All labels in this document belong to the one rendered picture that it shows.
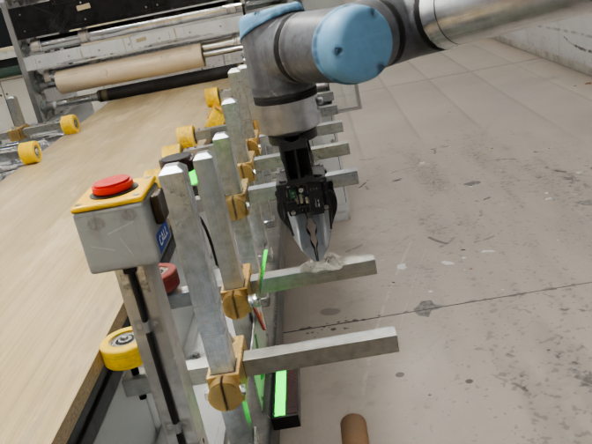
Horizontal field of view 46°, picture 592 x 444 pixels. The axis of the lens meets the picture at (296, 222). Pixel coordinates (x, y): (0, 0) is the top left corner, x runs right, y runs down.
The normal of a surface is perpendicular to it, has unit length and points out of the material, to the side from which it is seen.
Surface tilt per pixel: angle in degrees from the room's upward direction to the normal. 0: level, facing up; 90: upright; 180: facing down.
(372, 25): 90
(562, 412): 0
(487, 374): 0
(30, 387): 0
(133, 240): 90
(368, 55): 90
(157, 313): 90
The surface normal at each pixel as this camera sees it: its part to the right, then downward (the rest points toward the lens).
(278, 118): -0.22, 0.38
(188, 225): 0.00, 0.35
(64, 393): -0.18, -0.92
